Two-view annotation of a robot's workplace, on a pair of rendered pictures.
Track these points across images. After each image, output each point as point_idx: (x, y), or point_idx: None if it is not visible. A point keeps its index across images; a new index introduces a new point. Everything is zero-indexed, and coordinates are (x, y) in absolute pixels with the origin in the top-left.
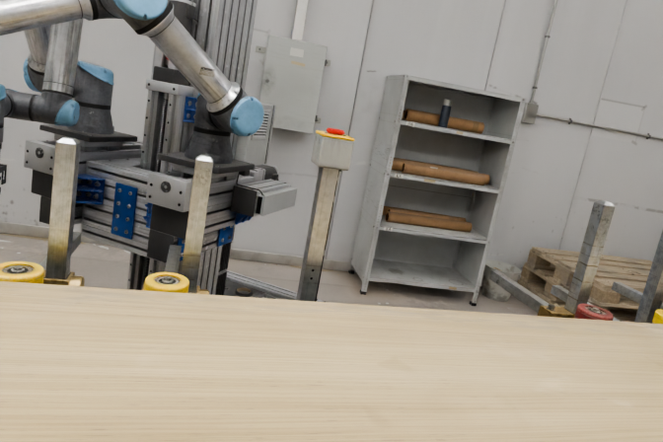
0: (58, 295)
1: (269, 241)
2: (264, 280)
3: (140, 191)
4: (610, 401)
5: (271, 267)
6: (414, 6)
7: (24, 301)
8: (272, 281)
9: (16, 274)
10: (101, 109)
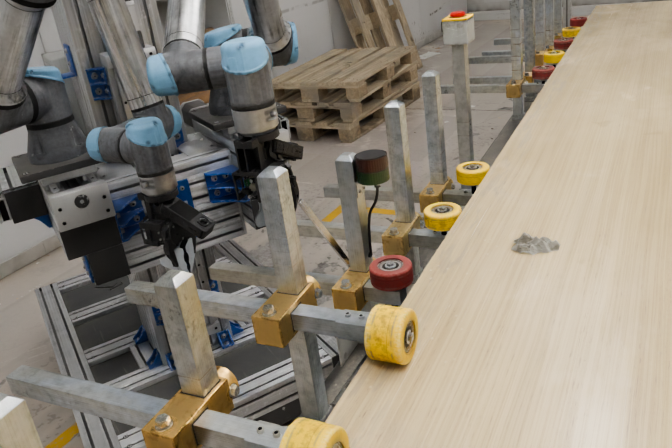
0: (490, 197)
1: (23, 233)
2: (74, 273)
3: (192, 180)
4: (645, 89)
5: (51, 260)
6: None
7: (499, 206)
8: (83, 268)
9: (454, 208)
10: (73, 118)
